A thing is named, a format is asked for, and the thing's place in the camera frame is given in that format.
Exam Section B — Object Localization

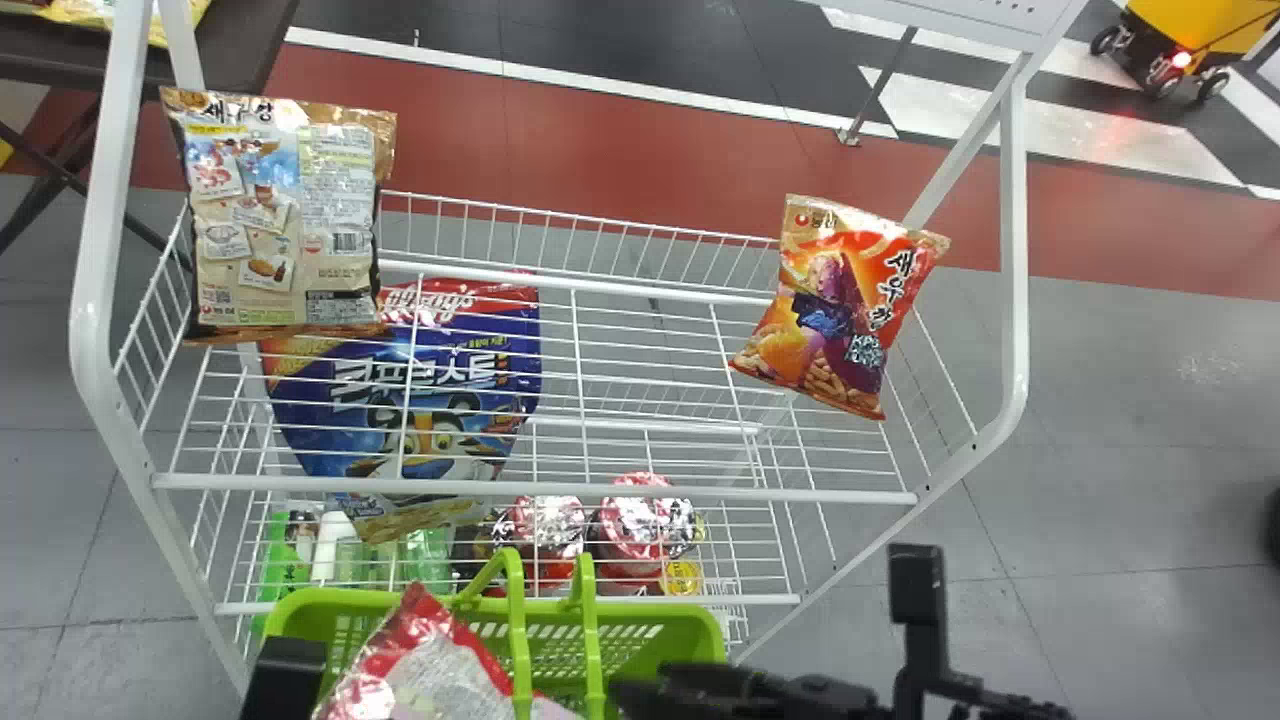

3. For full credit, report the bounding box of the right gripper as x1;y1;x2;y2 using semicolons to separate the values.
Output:
610;661;897;720

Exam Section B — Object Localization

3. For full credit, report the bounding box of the green basket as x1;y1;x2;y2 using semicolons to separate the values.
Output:
260;547;730;720

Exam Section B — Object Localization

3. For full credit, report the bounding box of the red noodle cup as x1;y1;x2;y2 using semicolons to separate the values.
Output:
595;471;700;593
494;494;591;593

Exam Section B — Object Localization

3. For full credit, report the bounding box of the red snack packet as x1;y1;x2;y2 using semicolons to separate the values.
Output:
311;582;583;720

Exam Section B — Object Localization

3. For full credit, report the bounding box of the green bottle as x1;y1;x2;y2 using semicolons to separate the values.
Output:
398;528;453;593
258;508;315;633

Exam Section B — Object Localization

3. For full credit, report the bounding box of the orange snack packet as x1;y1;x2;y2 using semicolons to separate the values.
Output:
727;193;952;422

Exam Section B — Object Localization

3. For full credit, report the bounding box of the blue cereal bag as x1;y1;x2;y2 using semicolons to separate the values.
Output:
257;278;544;547

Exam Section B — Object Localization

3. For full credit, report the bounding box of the white bottle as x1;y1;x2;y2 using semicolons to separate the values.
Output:
310;509;360;587

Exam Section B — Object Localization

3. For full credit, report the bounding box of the beige snack packet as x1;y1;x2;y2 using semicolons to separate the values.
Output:
160;86;399;347

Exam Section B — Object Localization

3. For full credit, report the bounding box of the yellow wheeled cart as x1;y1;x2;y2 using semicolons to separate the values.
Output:
1089;0;1280;102

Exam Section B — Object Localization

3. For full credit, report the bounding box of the dark side table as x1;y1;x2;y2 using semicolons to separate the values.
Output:
0;0;301;263

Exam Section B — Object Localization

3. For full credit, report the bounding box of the white wire rack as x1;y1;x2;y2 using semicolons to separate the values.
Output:
68;0;1093;701

